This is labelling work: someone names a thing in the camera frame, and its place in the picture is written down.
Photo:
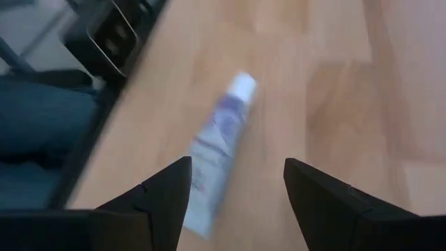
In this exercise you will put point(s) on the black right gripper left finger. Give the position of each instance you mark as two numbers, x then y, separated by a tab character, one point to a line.
153	216

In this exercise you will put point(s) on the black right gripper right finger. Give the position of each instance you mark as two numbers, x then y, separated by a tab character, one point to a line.
331	216

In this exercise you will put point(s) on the white purple toothpaste tube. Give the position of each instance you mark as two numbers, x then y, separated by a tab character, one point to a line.
216	139

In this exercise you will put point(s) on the person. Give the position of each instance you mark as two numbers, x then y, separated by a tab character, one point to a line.
42	122

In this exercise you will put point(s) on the black table-level camera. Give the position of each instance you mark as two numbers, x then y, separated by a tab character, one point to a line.
111	38

